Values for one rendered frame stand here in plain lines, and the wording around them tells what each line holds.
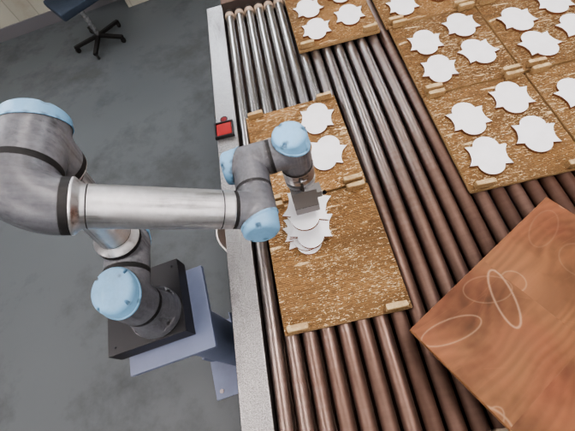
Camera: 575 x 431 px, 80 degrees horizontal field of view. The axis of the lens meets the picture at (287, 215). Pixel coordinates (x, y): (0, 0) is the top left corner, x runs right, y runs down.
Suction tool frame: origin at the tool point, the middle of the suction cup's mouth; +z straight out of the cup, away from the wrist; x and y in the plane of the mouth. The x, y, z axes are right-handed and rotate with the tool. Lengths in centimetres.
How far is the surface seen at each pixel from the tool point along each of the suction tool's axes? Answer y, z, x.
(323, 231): -4.3, 8.4, -2.8
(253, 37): 103, 13, 4
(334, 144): 28.3, 10.9, -14.6
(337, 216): 0.9, 11.7, -8.5
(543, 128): 13, 11, -78
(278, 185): 17.8, 11.8, 7.4
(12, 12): 366, 84, 248
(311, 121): 41.3, 10.9, -9.7
